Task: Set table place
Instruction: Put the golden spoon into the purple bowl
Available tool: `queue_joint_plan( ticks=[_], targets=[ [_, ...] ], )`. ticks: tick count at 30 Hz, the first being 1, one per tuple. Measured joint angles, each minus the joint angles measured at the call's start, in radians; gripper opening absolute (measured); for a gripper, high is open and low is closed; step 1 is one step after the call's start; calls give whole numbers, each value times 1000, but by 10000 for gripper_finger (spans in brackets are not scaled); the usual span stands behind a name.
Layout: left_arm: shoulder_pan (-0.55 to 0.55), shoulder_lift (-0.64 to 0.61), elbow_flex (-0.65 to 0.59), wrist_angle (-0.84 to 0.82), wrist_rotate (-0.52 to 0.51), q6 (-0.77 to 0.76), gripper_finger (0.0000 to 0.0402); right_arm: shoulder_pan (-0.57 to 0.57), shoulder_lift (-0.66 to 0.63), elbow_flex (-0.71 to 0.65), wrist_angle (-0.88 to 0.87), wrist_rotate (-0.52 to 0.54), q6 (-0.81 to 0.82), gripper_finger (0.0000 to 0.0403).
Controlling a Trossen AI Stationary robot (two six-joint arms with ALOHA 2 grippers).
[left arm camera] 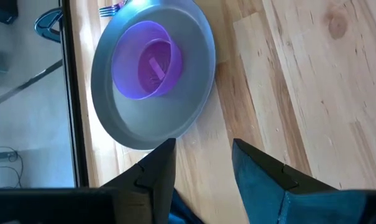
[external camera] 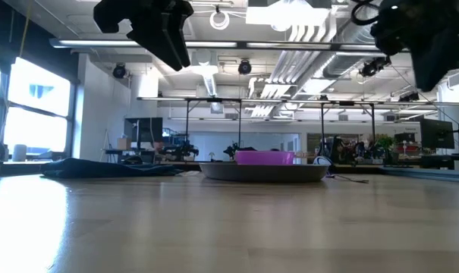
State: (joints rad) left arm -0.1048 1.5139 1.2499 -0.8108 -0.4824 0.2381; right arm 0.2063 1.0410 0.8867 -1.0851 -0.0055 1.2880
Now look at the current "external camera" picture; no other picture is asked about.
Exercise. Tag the white cylinder container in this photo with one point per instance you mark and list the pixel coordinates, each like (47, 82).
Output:
(19, 152)

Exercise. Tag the purple plastic bowl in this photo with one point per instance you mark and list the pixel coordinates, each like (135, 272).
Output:
(265, 157)

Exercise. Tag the black overhead frame bar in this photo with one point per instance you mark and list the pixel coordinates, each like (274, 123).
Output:
(252, 44)

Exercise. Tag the black background robot arm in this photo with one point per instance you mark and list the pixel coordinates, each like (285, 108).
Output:
(180, 149)

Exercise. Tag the white ceiling light fixture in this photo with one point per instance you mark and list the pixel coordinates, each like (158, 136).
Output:
(288, 15)

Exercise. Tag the white and blue round object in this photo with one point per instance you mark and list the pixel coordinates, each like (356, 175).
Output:
(322, 160)

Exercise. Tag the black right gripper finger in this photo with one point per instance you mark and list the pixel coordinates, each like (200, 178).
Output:
(458, 57)
(430, 68)

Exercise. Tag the blue mat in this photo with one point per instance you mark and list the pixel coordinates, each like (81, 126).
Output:
(430, 174)

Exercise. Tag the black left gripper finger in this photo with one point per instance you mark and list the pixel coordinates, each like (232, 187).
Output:
(162, 41)
(181, 38)

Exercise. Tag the cardboard box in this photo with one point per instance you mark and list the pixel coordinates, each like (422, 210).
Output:
(123, 143)

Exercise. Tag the green potted plant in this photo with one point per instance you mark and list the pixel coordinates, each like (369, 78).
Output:
(385, 142)

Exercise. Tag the black computer monitor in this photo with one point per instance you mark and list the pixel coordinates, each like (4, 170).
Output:
(437, 133)
(143, 129)

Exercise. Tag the black background frame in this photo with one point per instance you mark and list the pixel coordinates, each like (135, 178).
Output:
(214, 100)
(346, 103)

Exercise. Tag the black ceiling camera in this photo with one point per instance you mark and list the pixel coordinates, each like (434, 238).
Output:
(244, 67)
(119, 71)
(373, 66)

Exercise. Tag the grey round plate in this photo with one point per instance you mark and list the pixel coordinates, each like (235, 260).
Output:
(263, 172)

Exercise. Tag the dark blue cloth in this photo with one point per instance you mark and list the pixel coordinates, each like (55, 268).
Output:
(111, 168)

